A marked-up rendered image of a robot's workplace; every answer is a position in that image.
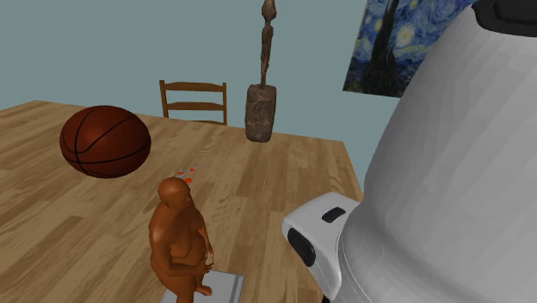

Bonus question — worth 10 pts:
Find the small orange and grey object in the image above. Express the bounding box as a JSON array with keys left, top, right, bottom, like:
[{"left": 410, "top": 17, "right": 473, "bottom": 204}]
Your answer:
[{"left": 175, "top": 164, "right": 201, "bottom": 185}]

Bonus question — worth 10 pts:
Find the wooden chair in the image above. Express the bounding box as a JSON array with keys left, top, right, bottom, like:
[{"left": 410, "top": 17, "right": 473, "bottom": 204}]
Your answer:
[{"left": 158, "top": 78, "right": 229, "bottom": 127}]

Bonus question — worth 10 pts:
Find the brown basketball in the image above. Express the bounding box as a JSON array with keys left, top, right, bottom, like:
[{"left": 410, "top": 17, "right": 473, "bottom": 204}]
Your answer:
[{"left": 59, "top": 104, "right": 152, "bottom": 180}]

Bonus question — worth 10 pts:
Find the orange human figure statue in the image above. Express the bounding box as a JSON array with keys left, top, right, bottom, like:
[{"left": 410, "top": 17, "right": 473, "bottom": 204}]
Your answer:
[{"left": 147, "top": 176, "right": 245, "bottom": 303}]

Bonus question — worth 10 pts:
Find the starry night wall painting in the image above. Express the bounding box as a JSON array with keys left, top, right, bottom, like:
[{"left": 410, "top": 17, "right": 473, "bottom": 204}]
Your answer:
[{"left": 342, "top": 0, "right": 479, "bottom": 99}]

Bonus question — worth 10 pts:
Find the tall thin brown sculpture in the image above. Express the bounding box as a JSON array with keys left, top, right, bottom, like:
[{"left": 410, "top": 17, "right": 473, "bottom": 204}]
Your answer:
[{"left": 244, "top": 0, "right": 278, "bottom": 144}]

